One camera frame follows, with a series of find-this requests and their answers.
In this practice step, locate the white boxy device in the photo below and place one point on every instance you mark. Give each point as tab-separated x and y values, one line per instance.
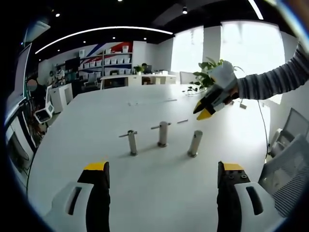
44	114

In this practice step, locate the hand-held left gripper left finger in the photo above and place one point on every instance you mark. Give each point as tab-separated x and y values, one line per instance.
96	207

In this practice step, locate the green potted plant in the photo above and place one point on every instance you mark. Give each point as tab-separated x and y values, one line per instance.
205	75

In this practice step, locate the white cabinet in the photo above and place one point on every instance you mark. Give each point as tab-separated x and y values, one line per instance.
59	96

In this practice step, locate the grey mesh office chair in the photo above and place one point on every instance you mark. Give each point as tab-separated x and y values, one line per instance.
287	169

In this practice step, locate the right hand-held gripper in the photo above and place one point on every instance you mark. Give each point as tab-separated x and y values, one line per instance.
224	77

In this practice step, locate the shelf with white boxes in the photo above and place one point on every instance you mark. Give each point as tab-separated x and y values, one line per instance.
108	60

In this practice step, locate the person's right forearm striped sleeve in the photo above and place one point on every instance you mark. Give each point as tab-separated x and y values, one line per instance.
270	84

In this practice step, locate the metal cotter pin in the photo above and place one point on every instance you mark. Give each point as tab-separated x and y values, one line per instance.
155	126
182	121
123	135

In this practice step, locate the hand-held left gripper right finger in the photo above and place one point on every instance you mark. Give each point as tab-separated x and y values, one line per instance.
229	207

